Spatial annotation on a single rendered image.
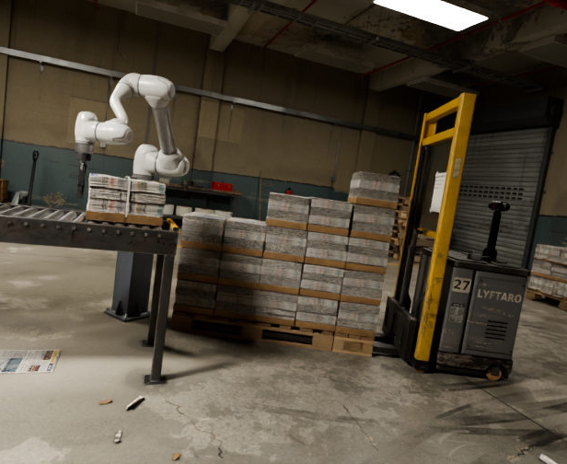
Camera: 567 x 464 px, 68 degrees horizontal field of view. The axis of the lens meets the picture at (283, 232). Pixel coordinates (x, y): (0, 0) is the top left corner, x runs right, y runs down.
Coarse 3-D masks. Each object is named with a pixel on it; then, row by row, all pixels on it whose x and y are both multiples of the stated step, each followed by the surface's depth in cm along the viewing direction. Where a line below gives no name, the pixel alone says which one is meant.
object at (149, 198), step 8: (136, 184) 218; (144, 184) 219; (152, 184) 221; (160, 184) 223; (136, 192) 218; (144, 192) 220; (152, 192) 224; (160, 192) 223; (136, 200) 219; (144, 200) 220; (152, 200) 224; (160, 200) 224; (136, 208) 220; (144, 208) 222; (152, 208) 224; (160, 208) 225; (152, 216) 224; (160, 216) 226; (136, 224) 223
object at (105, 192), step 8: (96, 176) 209; (104, 176) 214; (112, 176) 235; (96, 184) 210; (104, 184) 211; (112, 184) 213; (120, 184) 214; (88, 192) 225; (96, 192) 210; (104, 192) 212; (112, 192) 214; (120, 192) 215; (88, 200) 212; (96, 200) 211; (104, 200) 213; (112, 200) 214; (120, 200) 216; (88, 208) 210; (96, 208) 212; (104, 208) 213; (112, 208) 215; (120, 208) 217
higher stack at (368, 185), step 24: (360, 192) 289; (384, 192) 289; (360, 216) 290; (384, 216) 290; (360, 240) 292; (384, 264) 293; (360, 288) 295; (360, 312) 297; (336, 336) 298; (360, 336) 302
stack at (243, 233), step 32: (192, 224) 291; (224, 224) 296; (256, 224) 291; (192, 256) 293; (224, 256) 293; (256, 256) 298; (320, 256) 293; (192, 288) 296; (224, 288) 295; (320, 288) 295; (192, 320) 311; (224, 320) 298; (320, 320) 298
